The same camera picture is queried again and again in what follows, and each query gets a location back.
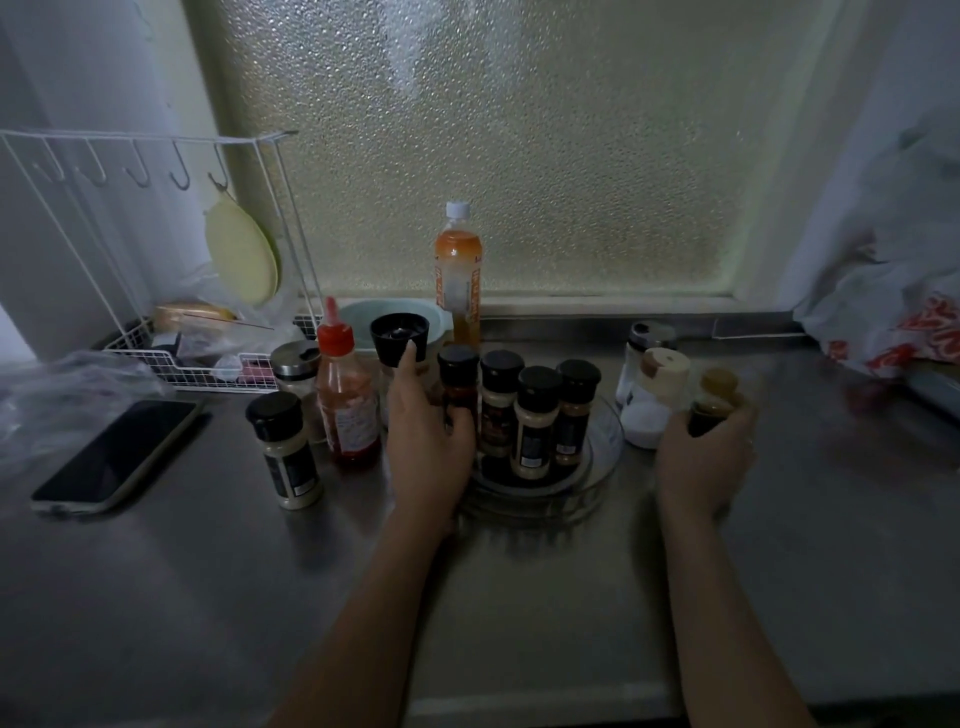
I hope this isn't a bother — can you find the orange drink bottle white cap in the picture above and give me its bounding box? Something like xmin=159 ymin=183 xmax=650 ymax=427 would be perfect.
xmin=434 ymin=200 xmax=484 ymax=352

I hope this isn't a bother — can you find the black smartphone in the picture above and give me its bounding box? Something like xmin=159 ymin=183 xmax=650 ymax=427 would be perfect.
xmin=29 ymin=397 xmax=205 ymax=517

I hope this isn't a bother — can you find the beige lid white shaker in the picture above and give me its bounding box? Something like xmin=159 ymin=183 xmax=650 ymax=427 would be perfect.
xmin=620 ymin=346 xmax=692 ymax=451

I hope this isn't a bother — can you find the pale yellow round plate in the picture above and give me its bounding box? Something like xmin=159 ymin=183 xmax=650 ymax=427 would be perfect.
xmin=203 ymin=191 xmax=283 ymax=309

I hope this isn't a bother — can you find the white wire rack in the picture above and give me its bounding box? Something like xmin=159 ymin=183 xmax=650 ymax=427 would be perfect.
xmin=0 ymin=128 xmax=325 ymax=395

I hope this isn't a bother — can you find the steel lid glass jar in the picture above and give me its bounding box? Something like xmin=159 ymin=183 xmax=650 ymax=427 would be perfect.
xmin=269 ymin=339 xmax=325 ymax=444

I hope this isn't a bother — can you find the clear round turntable tray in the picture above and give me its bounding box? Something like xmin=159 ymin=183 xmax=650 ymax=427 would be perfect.
xmin=457 ymin=393 xmax=626 ymax=526

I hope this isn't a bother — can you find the teal and white bowl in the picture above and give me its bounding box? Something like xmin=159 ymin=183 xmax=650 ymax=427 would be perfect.
xmin=335 ymin=298 xmax=455 ymax=361

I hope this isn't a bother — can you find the frosted glass window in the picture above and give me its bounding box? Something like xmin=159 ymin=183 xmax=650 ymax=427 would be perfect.
xmin=183 ymin=0 xmax=871 ymax=301

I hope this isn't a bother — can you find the grey lid glass shaker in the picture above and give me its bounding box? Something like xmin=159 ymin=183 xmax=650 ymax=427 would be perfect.
xmin=614 ymin=320 xmax=679 ymax=410

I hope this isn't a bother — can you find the black top salt grinder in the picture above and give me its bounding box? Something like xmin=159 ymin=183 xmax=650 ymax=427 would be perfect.
xmin=369 ymin=311 xmax=433 ymax=429

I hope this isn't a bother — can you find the person's left forearm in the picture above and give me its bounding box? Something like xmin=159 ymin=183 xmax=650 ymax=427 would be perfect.
xmin=266 ymin=509 xmax=451 ymax=728

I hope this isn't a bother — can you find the white plastic bag red print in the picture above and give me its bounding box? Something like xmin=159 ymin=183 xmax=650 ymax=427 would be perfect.
xmin=793 ymin=104 xmax=960 ymax=380

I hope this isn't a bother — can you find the grey metal container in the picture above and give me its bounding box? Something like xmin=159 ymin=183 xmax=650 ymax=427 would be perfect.
xmin=899 ymin=359 xmax=960 ymax=421

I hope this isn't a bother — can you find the red cap sauce bottle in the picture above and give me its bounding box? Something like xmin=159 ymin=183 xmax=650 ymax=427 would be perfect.
xmin=314 ymin=296 xmax=382 ymax=466

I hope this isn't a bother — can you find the person's left hand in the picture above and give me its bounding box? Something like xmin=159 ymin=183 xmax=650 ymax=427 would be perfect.
xmin=383 ymin=341 xmax=478 ymax=526

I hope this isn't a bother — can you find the person's right hand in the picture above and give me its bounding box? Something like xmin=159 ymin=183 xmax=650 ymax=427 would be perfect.
xmin=653 ymin=403 xmax=759 ymax=526

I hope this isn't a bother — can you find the small yellow cap bottle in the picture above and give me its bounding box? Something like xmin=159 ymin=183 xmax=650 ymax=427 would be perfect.
xmin=686 ymin=367 xmax=744 ymax=440

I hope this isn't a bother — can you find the person's right forearm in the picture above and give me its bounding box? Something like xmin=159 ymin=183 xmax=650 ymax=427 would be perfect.
xmin=659 ymin=509 xmax=819 ymax=728

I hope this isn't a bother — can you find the large clear plastic bag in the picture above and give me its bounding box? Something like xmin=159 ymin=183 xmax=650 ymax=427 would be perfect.
xmin=0 ymin=348 xmax=178 ymax=481

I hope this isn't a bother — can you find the yellow packet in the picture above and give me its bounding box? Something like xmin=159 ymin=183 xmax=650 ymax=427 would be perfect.
xmin=152 ymin=301 xmax=241 ymax=335

